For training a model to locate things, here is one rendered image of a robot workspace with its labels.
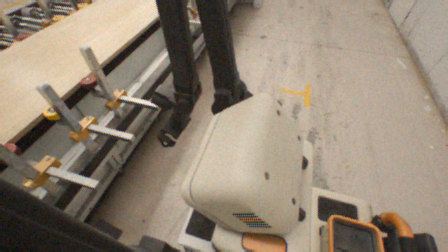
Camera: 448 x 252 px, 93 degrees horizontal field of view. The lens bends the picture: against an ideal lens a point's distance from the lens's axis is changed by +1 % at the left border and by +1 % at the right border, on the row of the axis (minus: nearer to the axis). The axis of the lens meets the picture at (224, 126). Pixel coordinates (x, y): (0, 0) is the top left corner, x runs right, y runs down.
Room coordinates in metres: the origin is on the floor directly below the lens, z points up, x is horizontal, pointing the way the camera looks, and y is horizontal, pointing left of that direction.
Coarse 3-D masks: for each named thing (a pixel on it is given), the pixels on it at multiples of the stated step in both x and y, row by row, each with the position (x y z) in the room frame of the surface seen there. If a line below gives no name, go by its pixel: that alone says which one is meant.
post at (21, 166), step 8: (0, 144) 0.42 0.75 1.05; (0, 152) 0.40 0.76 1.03; (8, 152) 0.41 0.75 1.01; (0, 160) 0.40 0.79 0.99; (8, 160) 0.40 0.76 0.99; (16, 160) 0.41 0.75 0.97; (16, 168) 0.39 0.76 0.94; (24, 168) 0.40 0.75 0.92; (32, 168) 0.42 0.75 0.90; (32, 176) 0.40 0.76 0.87; (48, 184) 0.41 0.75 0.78
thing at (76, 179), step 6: (30, 162) 0.47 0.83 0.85; (36, 162) 0.47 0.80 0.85; (54, 168) 0.45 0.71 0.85; (48, 174) 0.43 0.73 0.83; (54, 174) 0.42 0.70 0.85; (60, 174) 0.42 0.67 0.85; (66, 174) 0.42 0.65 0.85; (72, 174) 0.42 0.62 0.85; (66, 180) 0.40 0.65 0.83; (72, 180) 0.39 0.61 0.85; (78, 180) 0.39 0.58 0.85; (84, 180) 0.39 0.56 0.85; (90, 180) 0.39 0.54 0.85; (96, 180) 0.39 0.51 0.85; (84, 186) 0.37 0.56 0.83; (90, 186) 0.37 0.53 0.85; (96, 186) 0.37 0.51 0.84
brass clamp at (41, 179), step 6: (48, 156) 0.50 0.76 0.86; (42, 162) 0.47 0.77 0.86; (48, 162) 0.47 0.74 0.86; (54, 162) 0.47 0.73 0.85; (36, 168) 0.44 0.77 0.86; (42, 168) 0.44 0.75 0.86; (48, 168) 0.44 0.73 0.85; (42, 174) 0.42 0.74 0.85; (30, 180) 0.39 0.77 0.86; (36, 180) 0.39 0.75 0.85; (42, 180) 0.40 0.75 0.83; (24, 186) 0.37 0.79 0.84; (30, 186) 0.37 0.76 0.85; (36, 186) 0.37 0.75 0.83
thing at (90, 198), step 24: (144, 48) 1.57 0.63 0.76; (120, 72) 1.26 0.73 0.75; (72, 96) 0.89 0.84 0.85; (48, 120) 0.72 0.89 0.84; (96, 120) 0.92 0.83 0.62; (144, 120) 1.33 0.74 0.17; (24, 144) 0.58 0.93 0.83; (48, 144) 0.65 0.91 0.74; (72, 144) 0.73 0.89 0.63; (120, 144) 1.01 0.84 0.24; (0, 168) 0.46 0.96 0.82; (96, 192) 0.64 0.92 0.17
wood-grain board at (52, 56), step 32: (128, 0) 2.18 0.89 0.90; (64, 32) 1.54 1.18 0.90; (96, 32) 1.54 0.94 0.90; (128, 32) 1.54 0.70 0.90; (0, 64) 1.13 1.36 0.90; (32, 64) 1.13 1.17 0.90; (64, 64) 1.13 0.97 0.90; (0, 96) 0.83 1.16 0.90; (32, 96) 0.84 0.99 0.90; (64, 96) 0.85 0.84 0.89; (0, 128) 0.62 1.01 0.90
